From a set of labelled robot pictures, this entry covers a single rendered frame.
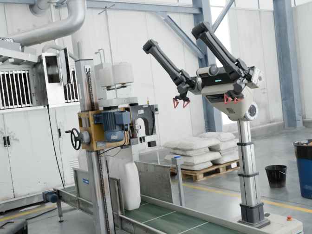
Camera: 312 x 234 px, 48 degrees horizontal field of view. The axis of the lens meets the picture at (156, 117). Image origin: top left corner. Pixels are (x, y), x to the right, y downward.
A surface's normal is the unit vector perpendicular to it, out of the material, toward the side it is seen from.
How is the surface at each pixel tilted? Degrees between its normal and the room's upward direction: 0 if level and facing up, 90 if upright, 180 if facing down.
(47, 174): 91
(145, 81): 90
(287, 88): 90
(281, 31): 90
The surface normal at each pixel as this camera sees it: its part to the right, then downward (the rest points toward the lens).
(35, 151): 0.58, -0.02
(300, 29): -0.81, 0.12
